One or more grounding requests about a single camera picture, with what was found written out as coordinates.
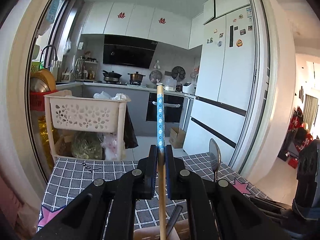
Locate white double-door refrigerator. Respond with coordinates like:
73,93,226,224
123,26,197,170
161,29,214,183
183,6,255,164

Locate black built-in oven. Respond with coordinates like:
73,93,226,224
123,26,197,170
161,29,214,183
146,93,184,123

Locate black plastic bag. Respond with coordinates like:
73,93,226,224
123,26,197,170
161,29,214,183
124,107,138,149

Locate black wok on stove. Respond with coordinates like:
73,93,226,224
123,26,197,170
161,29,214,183
103,70,121,83

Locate black range hood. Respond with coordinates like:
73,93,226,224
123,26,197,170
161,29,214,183
103,35,158,69

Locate small cardboard box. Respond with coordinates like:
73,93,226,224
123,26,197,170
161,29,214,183
169,127,186,148

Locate grey checked star tablecloth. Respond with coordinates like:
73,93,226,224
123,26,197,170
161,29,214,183
37,153,271,231

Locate blue patterned chopstick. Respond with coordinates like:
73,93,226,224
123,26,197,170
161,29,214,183
157,83,167,239

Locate white upper kitchen cabinets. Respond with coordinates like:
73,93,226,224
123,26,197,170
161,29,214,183
82,2,204,49

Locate bronze cooking pot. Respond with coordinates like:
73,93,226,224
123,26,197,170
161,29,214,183
128,72,145,83

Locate cream perforated storage rack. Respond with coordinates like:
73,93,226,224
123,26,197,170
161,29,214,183
44,90,131,161

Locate chrome kitchen faucet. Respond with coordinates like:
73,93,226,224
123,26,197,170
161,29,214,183
40,44,58,69

